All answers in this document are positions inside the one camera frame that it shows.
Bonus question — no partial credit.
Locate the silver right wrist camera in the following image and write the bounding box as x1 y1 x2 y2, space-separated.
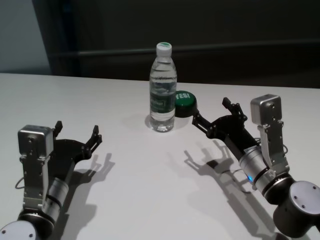
250 94 291 176

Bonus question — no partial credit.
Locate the dark blue vertical post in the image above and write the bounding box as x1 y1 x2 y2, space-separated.
51 0 82 76

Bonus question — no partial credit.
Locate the green YES push button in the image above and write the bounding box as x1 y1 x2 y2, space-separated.
174 90 200 118

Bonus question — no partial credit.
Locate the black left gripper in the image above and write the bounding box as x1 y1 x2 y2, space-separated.
47 120 103 181

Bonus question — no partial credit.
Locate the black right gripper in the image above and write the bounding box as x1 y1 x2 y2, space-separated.
191 97 261 157

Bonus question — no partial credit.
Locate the thin left arm cable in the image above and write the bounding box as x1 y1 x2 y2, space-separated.
14 176 26 190

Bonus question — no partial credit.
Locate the clear green-label water bottle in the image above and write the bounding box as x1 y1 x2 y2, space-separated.
148 41 178 133

